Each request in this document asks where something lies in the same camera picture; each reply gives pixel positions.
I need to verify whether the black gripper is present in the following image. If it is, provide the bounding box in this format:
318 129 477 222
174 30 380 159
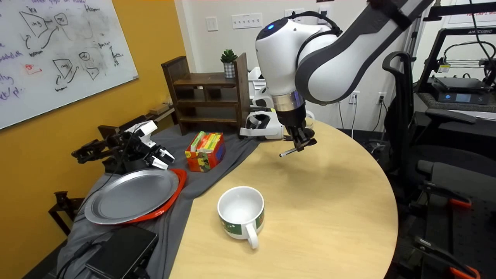
279 106 318 154

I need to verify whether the white green mug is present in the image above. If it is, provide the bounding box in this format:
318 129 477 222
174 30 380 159
215 185 267 252

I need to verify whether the black office chair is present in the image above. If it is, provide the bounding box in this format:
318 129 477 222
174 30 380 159
381 50 496 208

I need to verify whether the colourful block box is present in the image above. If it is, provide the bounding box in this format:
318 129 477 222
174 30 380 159
184 131 226 174

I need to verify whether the small potted green plant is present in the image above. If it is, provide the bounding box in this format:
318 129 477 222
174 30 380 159
220 49 239 81

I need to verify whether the dark wooden shelf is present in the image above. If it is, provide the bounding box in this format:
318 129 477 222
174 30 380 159
161 53 253 137

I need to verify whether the red plate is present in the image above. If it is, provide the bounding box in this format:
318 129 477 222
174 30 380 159
125 168 189 227

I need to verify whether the grey cloth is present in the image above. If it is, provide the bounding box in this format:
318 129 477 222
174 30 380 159
54 123 262 279

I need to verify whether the black orange bar clamp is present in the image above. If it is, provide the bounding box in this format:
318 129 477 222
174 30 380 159
412 236 482 279
422 180 474 211

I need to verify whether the black 3D printer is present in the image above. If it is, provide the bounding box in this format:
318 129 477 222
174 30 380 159
417 27 496 108

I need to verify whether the black white gripper device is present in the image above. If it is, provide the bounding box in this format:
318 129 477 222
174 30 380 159
70 120 177 177

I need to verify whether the grey metal plate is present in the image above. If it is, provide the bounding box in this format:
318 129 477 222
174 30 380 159
82 170 180 227

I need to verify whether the black flat box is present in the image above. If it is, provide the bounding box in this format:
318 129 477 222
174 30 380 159
84 225 161 279

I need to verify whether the black metal stand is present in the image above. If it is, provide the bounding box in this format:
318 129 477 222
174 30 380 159
48 191 87 238

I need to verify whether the white wall cable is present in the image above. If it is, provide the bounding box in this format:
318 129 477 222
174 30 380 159
350 105 360 140

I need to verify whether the wide white switch plate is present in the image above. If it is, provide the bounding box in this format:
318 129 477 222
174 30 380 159
231 12 265 30

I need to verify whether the single white light switch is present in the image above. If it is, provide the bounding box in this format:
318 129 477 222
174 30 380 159
205 15 220 35

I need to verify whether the large wall whiteboard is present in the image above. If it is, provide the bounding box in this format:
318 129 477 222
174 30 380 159
0 0 139 132

